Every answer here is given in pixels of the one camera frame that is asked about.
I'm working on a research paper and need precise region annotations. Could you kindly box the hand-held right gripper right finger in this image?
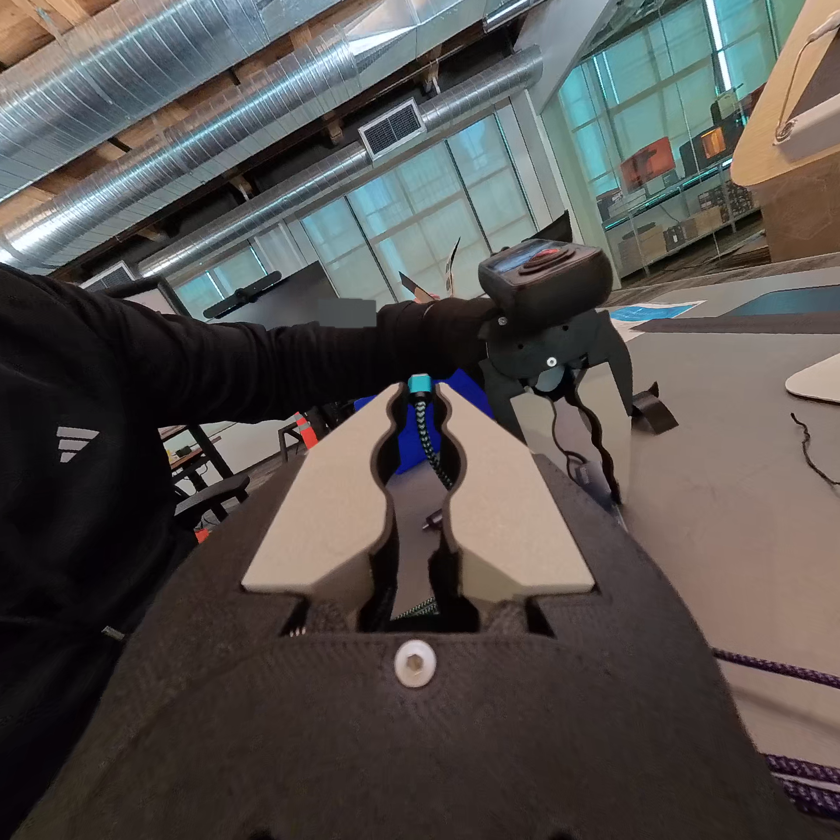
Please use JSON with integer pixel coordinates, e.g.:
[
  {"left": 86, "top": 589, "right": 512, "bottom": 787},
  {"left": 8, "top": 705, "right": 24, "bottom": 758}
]
[{"left": 435, "top": 382, "right": 596, "bottom": 624}]

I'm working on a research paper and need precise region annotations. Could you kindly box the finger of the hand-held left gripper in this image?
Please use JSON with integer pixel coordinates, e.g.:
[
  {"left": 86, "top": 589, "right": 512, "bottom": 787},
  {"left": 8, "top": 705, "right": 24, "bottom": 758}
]
[
  {"left": 576, "top": 363, "right": 633, "bottom": 505},
  {"left": 514, "top": 386, "right": 621, "bottom": 508}
]

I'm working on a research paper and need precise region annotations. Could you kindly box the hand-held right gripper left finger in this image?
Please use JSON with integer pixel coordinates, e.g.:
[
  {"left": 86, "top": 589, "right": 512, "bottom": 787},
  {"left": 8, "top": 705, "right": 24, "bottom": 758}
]
[{"left": 241, "top": 382, "right": 403, "bottom": 632}]

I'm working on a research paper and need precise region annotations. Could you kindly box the black hub cable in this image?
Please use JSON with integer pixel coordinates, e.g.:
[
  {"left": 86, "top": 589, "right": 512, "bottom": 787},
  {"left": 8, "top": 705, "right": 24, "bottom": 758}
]
[{"left": 550, "top": 397, "right": 602, "bottom": 488}]

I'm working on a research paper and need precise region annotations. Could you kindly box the teal braided usb-c cable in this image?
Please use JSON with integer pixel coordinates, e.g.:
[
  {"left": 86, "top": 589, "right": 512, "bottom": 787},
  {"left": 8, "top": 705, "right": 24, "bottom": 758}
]
[{"left": 390, "top": 373, "right": 457, "bottom": 621}]

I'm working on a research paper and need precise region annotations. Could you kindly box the purple braided usb-c cable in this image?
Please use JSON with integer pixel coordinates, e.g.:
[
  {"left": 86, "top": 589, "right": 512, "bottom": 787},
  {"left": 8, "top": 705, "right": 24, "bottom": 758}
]
[{"left": 712, "top": 648, "right": 840, "bottom": 821}]

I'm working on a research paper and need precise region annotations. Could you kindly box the person's left forearm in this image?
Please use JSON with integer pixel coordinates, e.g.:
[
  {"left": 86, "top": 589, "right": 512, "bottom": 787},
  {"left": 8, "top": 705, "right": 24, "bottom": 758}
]
[{"left": 151, "top": 298, "right": 434, "bottom": 431}]

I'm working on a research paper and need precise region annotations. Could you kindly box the blue box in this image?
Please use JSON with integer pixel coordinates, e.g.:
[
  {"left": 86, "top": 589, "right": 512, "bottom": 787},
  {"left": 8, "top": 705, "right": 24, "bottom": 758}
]
[{"left": 354, "top": 367, "right": 494, "bottom": 475}]

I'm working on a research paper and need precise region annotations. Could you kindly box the blue paper sheet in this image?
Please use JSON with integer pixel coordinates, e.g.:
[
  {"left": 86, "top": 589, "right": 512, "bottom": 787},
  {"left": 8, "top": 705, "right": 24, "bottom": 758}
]
[{"left": 609, "top": 300, "right": 707, "bottom": 324}]

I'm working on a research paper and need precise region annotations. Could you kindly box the orange 3d printer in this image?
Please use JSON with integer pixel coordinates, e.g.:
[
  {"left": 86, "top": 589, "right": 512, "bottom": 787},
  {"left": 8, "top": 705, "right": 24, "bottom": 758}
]
[{"left": 620, "top": 136, "right": 675, "bottom": 193}]

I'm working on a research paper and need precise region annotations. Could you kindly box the glass shelving unit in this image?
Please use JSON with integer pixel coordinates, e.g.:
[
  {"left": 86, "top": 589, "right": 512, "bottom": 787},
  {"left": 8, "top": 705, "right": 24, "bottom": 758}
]
[{"left": 596, "top": 85, "right": 767, "bottom": 278}]

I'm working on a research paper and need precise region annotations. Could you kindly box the dark desk mat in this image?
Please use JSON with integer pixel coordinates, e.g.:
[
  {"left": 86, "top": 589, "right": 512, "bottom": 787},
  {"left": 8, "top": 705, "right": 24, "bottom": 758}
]
[{"left": 633, "top": 284, "right": 840, "bottom": 336}]

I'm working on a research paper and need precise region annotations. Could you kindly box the long black thread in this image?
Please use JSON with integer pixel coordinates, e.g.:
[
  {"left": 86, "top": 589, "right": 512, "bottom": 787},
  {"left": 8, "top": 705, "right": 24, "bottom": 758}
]
[{"left": 790, "top": 412, "right": 840, "bottom": 488}]

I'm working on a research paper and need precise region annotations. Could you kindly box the white monitor base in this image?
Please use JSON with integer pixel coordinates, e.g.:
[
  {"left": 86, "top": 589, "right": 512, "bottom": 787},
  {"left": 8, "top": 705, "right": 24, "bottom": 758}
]
[{"left": 785, "top": 353, "right": 840, "bottom": 403}]

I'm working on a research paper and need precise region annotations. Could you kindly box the white vent grille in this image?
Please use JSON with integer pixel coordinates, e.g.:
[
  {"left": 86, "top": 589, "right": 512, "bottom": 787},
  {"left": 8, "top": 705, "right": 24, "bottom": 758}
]
[{"left": 357, "top": 97, "right": 429, "bottom": 162}]

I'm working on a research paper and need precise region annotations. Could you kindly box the black display screen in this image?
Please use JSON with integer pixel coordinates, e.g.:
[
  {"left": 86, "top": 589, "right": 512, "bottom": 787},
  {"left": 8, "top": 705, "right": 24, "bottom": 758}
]
[{"left": 215, "top": 260, "right": 342, "bottom": 330}]

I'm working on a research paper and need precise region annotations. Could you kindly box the black webcam bar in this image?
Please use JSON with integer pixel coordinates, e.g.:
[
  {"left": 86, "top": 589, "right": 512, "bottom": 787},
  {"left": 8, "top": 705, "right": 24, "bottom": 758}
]
[{"left": 202, "top": 269, "right": 284, "bottom": 321}]

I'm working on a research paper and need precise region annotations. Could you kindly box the person's black hoodie torso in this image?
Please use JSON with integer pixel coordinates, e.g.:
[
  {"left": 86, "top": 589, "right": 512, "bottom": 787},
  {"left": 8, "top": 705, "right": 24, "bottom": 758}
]
[{"left": 0, "top": 262, "right": 221, "bottom": 834}]

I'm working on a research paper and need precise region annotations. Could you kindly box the light wooden cabinet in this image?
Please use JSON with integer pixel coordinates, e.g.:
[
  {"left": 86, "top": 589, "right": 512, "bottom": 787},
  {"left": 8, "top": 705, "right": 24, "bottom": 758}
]
[{"left": 730, "top": 0, "right": 840, "bottom": 263}]

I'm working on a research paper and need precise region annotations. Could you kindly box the black strap loop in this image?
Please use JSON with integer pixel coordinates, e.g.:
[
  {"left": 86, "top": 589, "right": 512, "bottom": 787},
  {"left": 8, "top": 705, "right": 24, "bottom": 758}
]
[{"left": 632, "top": 381, "right": 679, "bottom": 435}]

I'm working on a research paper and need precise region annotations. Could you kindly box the glass window wall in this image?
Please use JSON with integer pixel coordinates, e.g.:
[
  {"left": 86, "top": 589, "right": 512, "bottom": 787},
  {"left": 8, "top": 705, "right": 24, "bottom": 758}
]
[{"left": 171, "top": 115, "right": 553, "bottom": 319}]

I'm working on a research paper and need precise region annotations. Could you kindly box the silver ventilation duct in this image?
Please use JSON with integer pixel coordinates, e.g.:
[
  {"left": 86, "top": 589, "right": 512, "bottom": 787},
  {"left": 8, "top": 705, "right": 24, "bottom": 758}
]
[
  {"left": 0, "top": 0, "right": 421, "bottom": 198},
  {"left": 138, "top": 46, "right": 544, "bottom": 278},
  {"left": 0, "top": 52, "right": 361, "bottom": 266}
]

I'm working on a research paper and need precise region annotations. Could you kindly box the white box with cord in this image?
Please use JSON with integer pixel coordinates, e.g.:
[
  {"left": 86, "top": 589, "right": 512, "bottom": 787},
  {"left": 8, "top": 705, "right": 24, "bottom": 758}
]
[{"left": 773, "top": 25, "right": 840, "bottom": 163}]

